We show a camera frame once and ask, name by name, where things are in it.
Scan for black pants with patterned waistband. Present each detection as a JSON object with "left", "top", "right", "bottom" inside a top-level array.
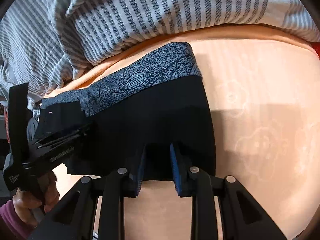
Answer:
[{"left": 35, "top": 42, "right": 217, "bottom": 182}]

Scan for magenta sleeve forearm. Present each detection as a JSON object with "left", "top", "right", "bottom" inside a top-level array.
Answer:
[{"left": 1, "top": 200, "right": 33, "bottom": 239}]

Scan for person left hand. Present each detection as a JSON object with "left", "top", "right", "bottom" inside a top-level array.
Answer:
[{"left": 13, "top": 171, "right": 60, "bottom": 227}]

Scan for grey button shirt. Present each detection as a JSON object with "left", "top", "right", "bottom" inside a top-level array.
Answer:
[{"left": 27, "top": 115, "right": 40, "bottom": 142}]

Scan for grey white striped blanket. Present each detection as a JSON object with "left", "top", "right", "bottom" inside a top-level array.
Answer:
[{"left": 1, "top": 0, "right": 319, "bottom": 108}]

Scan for peach bed sheet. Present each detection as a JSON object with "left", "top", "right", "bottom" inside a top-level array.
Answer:
[{"left": 63, "top": 25, "right": 319, "bottom": 239}]

